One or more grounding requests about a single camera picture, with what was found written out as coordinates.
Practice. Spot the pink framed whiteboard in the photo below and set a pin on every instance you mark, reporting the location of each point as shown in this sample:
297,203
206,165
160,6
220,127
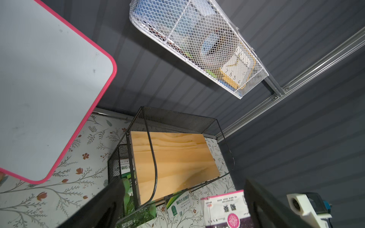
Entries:
52,78

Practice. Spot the black mesh wooden shelf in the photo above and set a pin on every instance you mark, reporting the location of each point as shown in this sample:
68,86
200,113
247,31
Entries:
170,152

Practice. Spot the pink carnation seed bag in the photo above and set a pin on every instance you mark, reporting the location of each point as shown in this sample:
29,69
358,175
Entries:
228,210

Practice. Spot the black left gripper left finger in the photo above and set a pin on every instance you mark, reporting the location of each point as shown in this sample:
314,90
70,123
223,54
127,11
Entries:
102,211

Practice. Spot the blue box in basket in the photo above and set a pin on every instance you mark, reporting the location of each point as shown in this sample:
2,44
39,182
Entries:
173,19

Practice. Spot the yellow square clock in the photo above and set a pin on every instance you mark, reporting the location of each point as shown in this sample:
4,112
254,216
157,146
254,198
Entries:
238,70

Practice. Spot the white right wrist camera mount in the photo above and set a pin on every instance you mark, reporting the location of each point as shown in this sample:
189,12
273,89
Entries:
311,208

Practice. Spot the green gourd seed bag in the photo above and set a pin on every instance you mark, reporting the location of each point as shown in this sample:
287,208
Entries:
179,204
129,218

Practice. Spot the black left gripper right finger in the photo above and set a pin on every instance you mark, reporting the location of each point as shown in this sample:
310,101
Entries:
267,211

